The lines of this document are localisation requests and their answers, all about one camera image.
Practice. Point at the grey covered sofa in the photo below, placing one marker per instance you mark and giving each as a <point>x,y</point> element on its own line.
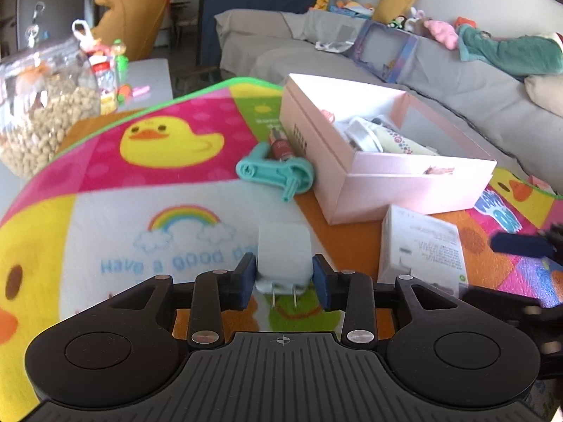
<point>475,105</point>

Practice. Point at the purple window toy box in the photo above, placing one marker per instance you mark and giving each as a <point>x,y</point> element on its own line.
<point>404,59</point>

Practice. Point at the glass jar of nuts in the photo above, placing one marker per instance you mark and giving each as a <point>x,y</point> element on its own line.
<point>39,114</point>

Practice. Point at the yellow covered chair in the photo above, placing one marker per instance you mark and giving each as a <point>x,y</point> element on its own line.
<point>132,13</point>

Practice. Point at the pink plush toy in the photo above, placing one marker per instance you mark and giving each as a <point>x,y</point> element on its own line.
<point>442,33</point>

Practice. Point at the cream lotion tube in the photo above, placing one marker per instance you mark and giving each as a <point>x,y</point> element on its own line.
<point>404,143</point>

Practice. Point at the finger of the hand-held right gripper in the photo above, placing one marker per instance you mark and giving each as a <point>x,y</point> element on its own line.
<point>519,244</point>

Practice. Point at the white packaging box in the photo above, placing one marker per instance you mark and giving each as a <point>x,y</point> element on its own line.
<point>422,246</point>

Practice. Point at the teal blanket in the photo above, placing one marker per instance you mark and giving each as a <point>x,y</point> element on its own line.
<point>510,55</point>

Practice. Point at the colourful cartoon play mat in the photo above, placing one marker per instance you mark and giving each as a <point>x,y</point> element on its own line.
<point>132,211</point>

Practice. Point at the white wall charger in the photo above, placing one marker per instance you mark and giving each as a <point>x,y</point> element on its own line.
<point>283,255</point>

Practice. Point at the teal plastic clip tool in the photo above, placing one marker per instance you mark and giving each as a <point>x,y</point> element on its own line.
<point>281,173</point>

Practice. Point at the orange carrot toy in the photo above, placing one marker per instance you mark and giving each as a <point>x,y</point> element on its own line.
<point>124,92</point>

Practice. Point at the pink cardboard box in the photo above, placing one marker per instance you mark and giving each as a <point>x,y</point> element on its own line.
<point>396,189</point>

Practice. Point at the pink stick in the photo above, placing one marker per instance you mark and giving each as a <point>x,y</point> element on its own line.
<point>140,91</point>

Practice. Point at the orange plush toy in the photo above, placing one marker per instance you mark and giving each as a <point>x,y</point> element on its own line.
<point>462,22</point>

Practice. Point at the yellow plush toy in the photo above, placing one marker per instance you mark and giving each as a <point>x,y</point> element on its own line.
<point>320,3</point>

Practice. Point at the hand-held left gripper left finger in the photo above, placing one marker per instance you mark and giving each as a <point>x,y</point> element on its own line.
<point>246,285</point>

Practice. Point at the white plastic bag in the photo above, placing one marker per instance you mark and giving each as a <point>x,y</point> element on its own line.
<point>83,37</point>

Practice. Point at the red cap snack jar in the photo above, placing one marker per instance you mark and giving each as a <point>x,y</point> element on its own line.
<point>105,88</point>

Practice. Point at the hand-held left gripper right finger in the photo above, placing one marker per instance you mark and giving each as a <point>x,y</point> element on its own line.
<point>323,285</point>

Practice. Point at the green toy bottle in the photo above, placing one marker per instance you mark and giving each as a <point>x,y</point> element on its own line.
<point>121,63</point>

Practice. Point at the white bunny plush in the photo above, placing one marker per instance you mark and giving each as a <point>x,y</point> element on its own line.
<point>415,20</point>

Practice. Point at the small red bottle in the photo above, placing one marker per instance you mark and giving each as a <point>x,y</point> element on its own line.
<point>280,145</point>

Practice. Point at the beige cushion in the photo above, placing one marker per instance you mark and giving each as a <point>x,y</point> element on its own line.
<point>547,96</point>

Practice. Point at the white low table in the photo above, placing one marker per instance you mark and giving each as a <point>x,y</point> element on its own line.
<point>149,79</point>

